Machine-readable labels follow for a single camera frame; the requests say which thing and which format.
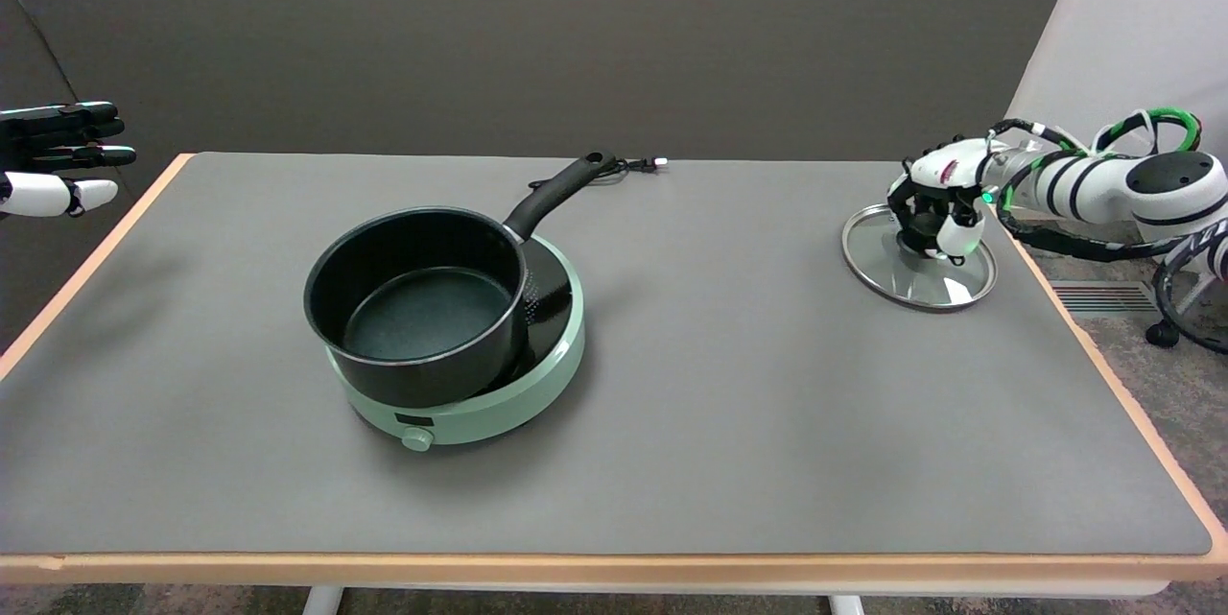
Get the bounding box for black and white left hand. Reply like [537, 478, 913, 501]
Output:
[0, 102, 137, 219]

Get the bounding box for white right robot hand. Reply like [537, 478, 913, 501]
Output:
[886, 136, 1001, 265]

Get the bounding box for glass pot lid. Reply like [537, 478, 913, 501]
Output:
[841, 203, 999, 312]

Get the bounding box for floor vent grille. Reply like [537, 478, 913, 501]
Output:
[1048, 280, 1164, 316]

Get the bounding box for grey table mat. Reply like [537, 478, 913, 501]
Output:
[0, 152, 1214, 558]

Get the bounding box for mint green induction cooker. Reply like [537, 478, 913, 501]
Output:
[326, 233, 587, 454]

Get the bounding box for black cable loom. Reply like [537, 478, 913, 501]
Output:
[988, 119, 1228, 355]

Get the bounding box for green cable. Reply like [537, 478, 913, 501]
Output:
[998, 107, 1203, 213]

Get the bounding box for black saucepan with handle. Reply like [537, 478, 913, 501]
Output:
[304, 153, 619, 409]

